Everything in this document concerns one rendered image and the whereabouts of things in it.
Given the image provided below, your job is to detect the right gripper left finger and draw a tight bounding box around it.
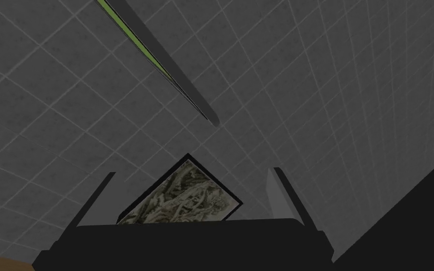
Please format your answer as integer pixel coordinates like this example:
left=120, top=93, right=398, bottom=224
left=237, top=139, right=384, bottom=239
left=76, top=171, right=125, bottom=228

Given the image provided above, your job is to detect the grey and green door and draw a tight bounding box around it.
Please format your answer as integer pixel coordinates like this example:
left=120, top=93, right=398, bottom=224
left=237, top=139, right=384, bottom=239
left=95, top=0, right=221, bottom=128

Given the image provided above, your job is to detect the black framed picture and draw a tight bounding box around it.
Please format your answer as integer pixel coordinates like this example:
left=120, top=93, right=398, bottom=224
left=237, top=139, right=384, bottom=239
left=116, top=152, right=244, bottom=225

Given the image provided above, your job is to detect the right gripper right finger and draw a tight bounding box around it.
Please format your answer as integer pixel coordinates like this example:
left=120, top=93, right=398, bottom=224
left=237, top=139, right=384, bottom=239
left=265, top=167, right=305, bottom=226

